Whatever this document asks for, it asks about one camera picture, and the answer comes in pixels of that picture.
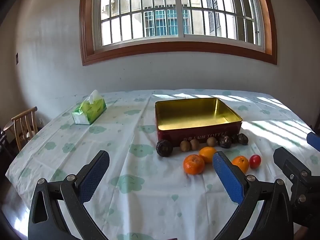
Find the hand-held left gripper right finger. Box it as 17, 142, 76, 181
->
213, 151, 293, 240

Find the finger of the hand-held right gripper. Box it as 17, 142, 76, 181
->
273, 147, 320, 205
307, 132, 320, 153

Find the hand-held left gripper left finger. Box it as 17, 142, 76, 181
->
28, 150, 110, 240

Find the small mandarin orange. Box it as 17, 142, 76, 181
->
232, 156, 250, 174

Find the smooth orange with stem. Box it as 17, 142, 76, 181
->
199, 146, 217, 163

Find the red cherry tomato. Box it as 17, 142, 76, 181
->
249, 154, 262, 169

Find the rough-skinned mandarin orange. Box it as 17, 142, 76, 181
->
183, 154, 205, 175

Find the red and gold tin box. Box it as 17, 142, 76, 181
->
154, 97, 243, 144

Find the large dark water chestnut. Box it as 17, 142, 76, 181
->
156, 139, 173, 157

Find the white green-patterned tablecloth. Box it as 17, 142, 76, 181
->
5, 89, 320, 240

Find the green tissue box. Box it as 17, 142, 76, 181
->
72, 89, 107, 125

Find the wooden chair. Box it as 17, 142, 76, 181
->
4, 106, 38, 153

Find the dark furniture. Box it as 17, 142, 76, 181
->
0, 126, 12, 163

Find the wood-framed barred window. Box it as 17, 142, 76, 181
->
79, 0, 278, 67

